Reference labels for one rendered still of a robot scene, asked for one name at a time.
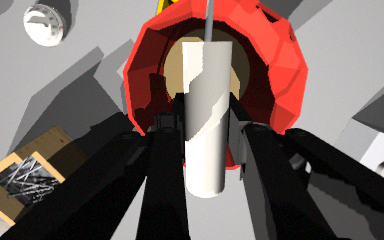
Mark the grey kitchen timer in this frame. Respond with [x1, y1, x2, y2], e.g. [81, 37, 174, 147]
[24, 4, 67, 46]

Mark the yellow shallow tray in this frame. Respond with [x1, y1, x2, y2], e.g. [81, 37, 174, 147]
[157, 0, 177, 14]

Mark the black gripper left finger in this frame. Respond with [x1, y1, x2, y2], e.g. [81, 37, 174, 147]
[0, 93, 191, 240]

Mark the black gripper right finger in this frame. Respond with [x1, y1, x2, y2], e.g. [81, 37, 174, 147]
[227, 92, 384, 240]

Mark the brown wooden crate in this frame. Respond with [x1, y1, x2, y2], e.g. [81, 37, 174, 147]
[0, 125, 89, 226]

